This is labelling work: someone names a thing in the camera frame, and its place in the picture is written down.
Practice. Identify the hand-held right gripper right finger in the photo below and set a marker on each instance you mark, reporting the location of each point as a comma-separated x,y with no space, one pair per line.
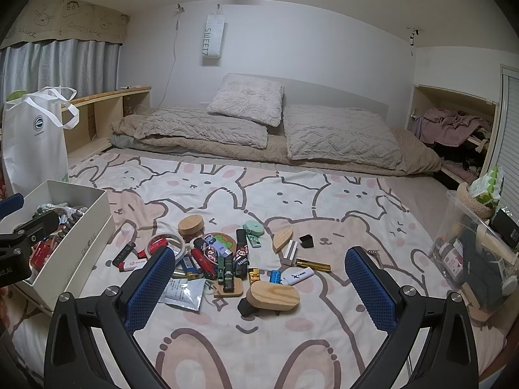
371,291

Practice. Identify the bunny printed blanket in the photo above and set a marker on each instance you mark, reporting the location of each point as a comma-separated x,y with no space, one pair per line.
324,194

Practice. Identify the green tape measure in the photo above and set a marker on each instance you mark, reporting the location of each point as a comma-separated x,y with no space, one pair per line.
253,229

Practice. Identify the white silver strip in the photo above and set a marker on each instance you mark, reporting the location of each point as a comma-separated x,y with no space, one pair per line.
292,249

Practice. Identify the square wooden coaster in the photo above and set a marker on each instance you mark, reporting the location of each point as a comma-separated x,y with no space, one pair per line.
235,290

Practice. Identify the black wedge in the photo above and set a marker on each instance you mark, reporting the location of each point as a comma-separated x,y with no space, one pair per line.
307,240

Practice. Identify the round printed coaster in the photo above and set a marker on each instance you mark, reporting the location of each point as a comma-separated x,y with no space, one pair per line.
221,241

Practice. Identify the clear plastic bin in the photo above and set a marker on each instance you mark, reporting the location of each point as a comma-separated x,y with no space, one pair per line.
474,251

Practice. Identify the oval wooden board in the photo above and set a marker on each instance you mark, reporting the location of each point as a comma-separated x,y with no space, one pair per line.
275,295

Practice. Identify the white foil sachet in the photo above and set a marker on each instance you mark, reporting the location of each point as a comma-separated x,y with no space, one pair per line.
182,295

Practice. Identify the small red lighter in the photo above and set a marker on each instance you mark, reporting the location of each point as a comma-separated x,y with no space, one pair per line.
142,253

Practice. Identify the black printed lighter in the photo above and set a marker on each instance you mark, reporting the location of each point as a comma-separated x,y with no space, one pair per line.
241,257

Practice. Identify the black box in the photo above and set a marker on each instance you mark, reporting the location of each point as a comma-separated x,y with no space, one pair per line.
507,231

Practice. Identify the grey curtain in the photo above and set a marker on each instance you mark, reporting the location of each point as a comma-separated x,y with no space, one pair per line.
61,69

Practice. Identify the white window blind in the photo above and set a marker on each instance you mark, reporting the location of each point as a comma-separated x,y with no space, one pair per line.
511,129

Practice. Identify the beige cartoon valance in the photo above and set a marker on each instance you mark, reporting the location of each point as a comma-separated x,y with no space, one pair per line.
65,20

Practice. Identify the grey headboard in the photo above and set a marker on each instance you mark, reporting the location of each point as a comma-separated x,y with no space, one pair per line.
324,93

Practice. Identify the beige fuzzy basket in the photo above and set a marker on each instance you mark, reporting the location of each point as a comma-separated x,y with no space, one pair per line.
472,204

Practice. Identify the beige duvet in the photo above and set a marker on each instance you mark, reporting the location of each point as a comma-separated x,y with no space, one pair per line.
259,152

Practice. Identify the green tissue pack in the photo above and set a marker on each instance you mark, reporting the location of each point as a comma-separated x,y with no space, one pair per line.
490,186

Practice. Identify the grey folded sheet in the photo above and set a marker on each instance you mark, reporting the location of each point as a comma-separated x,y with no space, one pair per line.
121,142

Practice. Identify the green black lighter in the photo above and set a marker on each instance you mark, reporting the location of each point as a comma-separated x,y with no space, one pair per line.
227,273

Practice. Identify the white hanging paper bag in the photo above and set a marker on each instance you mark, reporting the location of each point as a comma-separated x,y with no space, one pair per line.
213,36

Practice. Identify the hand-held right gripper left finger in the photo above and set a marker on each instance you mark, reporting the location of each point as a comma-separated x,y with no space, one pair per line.
148,291

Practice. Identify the gold bar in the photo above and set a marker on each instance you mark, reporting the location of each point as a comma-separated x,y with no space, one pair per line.
312,266

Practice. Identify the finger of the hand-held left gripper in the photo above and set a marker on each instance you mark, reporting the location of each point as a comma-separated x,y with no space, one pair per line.
12,206
34,227

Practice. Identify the leaf shaped wooden piece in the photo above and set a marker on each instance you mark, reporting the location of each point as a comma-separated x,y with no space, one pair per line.
282,240

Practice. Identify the white cardboard box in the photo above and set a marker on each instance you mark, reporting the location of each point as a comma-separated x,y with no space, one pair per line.
77,235

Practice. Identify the wooden bedside shelf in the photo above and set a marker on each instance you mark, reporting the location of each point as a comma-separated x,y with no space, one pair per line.
109,117

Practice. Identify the clear tape roll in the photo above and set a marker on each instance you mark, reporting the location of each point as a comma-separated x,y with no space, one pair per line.
180,247

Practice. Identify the wooden wall cabinet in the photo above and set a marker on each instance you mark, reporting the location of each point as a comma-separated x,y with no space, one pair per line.
417,101

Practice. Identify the black usb hub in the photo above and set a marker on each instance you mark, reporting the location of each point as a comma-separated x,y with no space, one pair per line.
123,253

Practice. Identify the quilted beige pillow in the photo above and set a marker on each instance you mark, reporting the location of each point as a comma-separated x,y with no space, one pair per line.
344,137
200,127

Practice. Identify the fluffy beige pillow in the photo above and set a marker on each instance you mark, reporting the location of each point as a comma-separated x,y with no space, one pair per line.
247,99

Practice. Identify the blue lighter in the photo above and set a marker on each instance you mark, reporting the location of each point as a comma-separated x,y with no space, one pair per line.
188,267

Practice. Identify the pink clothes pile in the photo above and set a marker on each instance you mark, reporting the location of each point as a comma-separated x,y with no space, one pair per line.
450,125

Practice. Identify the white usb stick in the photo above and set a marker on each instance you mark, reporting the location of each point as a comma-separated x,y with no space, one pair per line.
298,276

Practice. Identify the white tote bag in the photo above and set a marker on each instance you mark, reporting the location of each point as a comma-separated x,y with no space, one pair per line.
36,142

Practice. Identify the round wooden lid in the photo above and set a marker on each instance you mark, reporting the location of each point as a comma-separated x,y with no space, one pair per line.
191,225

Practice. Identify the mint rectangular case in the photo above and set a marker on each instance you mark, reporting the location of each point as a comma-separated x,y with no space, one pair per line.
255,243

